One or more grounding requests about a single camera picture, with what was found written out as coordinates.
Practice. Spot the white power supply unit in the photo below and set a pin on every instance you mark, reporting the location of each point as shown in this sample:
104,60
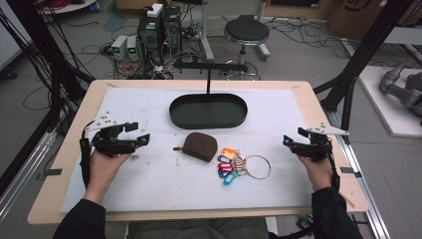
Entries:
118,46
132,47

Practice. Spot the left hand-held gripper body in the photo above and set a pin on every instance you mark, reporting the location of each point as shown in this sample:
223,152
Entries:
109,142

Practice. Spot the white floor board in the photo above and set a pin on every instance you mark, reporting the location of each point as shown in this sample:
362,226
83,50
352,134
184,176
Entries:
381,106

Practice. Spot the brown zip pouch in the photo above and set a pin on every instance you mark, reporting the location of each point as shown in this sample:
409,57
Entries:
200,146

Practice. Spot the cardboard box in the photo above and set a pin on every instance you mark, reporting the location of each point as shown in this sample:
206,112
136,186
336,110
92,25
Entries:
365,16

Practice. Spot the aluminium rail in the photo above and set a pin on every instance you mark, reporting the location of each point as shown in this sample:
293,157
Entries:
365,186
23,176

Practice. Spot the black oval tray with hanger bar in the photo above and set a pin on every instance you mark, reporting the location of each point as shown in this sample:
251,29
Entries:
208,113

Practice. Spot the person's right hand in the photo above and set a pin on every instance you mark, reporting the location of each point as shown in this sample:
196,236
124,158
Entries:
317,173

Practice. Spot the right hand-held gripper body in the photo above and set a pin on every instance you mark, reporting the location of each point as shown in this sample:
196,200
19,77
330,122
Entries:
315,142

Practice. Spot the person's left hand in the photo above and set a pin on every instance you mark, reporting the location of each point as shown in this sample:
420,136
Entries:
103,172

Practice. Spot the black computer tower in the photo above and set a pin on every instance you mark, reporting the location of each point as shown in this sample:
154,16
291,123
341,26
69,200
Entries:
150,36
172,30

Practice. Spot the black round stool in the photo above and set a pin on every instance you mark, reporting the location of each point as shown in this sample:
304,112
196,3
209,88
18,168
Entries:
247,31

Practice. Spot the person's legs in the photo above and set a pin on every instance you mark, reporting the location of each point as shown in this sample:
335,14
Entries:
199,230

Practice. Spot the white table mat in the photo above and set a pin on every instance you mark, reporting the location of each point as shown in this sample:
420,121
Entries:
159,179

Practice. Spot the white box on computer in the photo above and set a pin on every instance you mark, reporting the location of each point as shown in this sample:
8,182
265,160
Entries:
155,10

